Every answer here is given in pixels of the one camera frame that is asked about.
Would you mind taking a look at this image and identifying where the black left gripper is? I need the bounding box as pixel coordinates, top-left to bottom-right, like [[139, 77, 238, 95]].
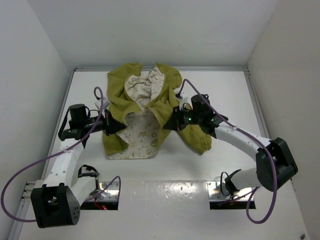
[[83, 108, 126, 136]]

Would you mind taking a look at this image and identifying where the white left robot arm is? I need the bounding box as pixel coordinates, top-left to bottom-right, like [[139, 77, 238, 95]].
[[30, 100, 126, 229]]

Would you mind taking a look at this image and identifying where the left aluminium base plate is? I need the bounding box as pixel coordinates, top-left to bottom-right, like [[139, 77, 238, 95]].
[[71, 179, 121, 203]]

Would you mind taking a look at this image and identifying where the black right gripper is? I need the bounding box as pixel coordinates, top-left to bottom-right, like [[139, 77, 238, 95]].
[[163, 105, 202, 131]]

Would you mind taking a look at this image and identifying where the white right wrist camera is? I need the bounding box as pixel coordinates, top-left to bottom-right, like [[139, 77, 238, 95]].
[[175, 92, 189, 105]]

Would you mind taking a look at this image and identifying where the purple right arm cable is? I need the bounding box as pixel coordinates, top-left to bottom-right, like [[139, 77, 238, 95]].
[[178, 79, 278, 223]]

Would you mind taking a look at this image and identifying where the right aluminium base plate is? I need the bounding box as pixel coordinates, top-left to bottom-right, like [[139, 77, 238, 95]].
[[206, 180, 253, 203]]

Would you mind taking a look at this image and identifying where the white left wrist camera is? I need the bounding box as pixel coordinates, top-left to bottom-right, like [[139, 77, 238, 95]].
[[94, 97, 111, 110]]

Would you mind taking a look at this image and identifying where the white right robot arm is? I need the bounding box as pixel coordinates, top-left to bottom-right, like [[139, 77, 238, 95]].
[[164, 94, 298, 196]]

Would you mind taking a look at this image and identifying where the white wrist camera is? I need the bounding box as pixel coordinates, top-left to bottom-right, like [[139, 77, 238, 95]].
[[175, 92, 189, 105], [94, 97, 111, 110]]

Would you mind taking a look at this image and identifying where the aluminium base plate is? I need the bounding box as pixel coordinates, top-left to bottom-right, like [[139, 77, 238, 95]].
[[206, 180, 253, 203], [71, 179, 121, 203]]

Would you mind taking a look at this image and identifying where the olive green jacket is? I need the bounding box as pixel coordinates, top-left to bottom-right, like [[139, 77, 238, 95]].
[[101, 62, 213, 161]]

